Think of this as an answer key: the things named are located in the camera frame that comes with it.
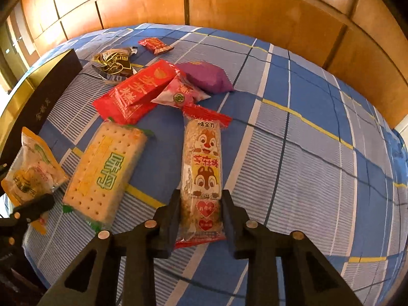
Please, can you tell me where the purple snack packet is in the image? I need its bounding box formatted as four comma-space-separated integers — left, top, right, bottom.
175, 61, 234, 94

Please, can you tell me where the cracker biscuit pack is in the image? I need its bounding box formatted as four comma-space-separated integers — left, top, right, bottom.
62, 120, 153, 232

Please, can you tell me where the large red snack packet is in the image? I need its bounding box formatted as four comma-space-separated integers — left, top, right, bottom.
93, 59, 180, 125

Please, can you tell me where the pink white snack packet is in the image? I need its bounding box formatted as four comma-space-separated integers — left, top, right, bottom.
151, 73, 211, 108

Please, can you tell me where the squirrel sesame bar pack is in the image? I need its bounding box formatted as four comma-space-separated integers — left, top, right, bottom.
175, 104, 232, 249

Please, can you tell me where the gold tin box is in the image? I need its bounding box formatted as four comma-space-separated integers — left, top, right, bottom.
1, 48, 82, 166

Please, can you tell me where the dark gold foil snack packet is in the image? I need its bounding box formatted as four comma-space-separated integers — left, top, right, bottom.
91, 46, 138, 82

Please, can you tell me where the wooden wardrobe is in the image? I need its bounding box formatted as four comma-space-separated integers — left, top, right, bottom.
5, 0, 408, 130

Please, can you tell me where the small red candy packet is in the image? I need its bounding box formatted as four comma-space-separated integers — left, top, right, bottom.
138, 37, 174, 55

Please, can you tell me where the blue plaid bed sheet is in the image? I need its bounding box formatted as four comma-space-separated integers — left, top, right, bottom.
23, 23, 407, 305

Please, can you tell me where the clear orange-edged snack bag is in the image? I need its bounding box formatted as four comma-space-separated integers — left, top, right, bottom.
1, 126, 69, 236

